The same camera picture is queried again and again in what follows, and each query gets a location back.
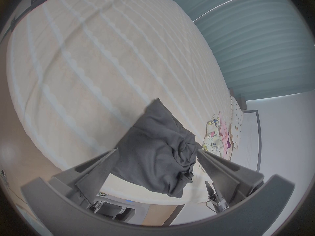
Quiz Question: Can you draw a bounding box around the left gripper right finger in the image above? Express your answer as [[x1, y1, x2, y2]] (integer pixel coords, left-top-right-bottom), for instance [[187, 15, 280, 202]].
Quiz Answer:
[[197, 149, 265, 203]]

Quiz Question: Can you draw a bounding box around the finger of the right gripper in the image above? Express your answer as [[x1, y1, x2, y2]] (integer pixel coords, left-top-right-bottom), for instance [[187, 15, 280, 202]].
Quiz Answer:
[[205, 180, 216, 197]]

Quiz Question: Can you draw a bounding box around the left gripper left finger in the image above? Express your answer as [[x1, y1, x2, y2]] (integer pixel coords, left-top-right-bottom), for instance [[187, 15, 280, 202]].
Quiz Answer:
[[50, 148, 120, 207]]

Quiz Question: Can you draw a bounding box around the black T-shirt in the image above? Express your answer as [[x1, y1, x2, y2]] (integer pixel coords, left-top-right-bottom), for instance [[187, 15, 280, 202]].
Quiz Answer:
[[114, 98, 202, 198]]

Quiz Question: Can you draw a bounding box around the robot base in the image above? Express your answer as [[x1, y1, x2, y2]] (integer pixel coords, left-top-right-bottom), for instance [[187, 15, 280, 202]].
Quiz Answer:
[[92, 193, 149, 224]]

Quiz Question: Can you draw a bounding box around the bed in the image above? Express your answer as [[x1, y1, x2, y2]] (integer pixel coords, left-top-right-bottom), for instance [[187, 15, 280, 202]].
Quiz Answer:
[[6, 0, 260, 205]]

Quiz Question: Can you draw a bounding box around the white printed pyjama garment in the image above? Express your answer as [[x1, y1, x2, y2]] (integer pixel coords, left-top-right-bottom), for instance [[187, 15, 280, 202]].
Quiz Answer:
[[202, 116, 225, 158]]

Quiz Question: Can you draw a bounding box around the white printed pillow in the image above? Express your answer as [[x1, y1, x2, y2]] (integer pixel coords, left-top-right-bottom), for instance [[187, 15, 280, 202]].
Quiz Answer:
[[230, 95, 244, 149]]

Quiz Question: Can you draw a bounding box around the grey bedside table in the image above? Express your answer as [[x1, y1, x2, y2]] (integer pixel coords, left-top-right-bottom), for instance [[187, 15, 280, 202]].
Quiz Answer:
[[228, 88, 247, 110]]

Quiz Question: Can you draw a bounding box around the black cable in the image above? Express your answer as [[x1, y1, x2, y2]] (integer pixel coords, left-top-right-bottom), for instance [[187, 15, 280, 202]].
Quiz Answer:
[[1, 169, 26, 205]]

